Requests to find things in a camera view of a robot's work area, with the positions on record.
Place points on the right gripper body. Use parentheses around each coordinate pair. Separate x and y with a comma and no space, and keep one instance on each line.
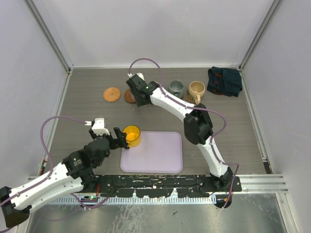
(138,102)

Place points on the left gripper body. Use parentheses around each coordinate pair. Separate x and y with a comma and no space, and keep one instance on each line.
(114,143)

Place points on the yellow glass mug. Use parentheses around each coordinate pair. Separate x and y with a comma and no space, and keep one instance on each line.
(133,135)

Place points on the grey-green ceramic mug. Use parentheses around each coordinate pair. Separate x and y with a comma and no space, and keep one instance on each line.
(176,88)

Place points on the beige ceramic mug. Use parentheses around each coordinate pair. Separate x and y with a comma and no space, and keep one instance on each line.
(197,88)

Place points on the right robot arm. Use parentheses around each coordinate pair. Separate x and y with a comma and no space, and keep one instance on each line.
(196,122)

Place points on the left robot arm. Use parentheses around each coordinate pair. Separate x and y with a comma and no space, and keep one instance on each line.
(73,174)

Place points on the lavender plastic tray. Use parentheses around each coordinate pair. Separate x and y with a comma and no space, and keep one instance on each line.
(158,152)

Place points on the dark blue folded cloth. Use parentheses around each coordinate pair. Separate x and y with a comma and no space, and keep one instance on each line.
(224,81)

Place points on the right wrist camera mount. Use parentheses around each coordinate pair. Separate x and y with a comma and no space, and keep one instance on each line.
(130,75)

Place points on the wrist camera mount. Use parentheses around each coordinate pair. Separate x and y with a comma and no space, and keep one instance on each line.
(97,127)
(130,75)

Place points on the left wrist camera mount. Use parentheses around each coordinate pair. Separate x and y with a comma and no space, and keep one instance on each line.
(97,127)

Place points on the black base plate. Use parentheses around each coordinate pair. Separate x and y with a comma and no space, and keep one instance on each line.
(156,186)

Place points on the white slotted cable duct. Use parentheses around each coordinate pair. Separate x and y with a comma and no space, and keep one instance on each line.
(173,199)

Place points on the aluminium frame post left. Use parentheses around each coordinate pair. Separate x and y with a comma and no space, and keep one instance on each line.
(48,34)

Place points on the aluminium frame post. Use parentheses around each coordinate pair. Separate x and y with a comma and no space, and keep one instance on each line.
(261,30)
(48,34)

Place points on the aluminium frame rail front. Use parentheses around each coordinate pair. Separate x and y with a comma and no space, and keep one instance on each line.
(255,184)

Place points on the aluminium frame post right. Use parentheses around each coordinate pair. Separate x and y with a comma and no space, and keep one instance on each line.
(261,30)

